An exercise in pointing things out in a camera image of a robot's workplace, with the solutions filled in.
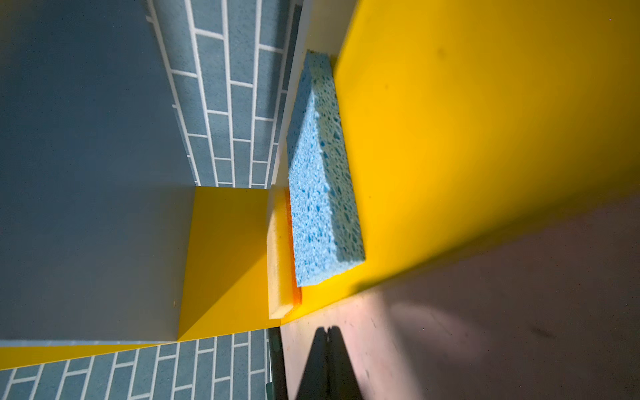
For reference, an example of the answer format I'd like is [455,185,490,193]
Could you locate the pale yellow orange-backed sponge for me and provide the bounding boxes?
[267,186,302,319]

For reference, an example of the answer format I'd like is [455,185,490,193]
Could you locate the blue sponge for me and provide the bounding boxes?
[287,51,365,287]

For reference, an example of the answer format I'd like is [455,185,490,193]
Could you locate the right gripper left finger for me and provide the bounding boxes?
[296,328,329,400]

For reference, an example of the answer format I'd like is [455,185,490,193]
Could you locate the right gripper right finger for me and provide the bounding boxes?
[328,326,363,400]

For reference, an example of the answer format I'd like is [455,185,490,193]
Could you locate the yellow shelf with coloured boards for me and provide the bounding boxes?
[1,1,639,369]

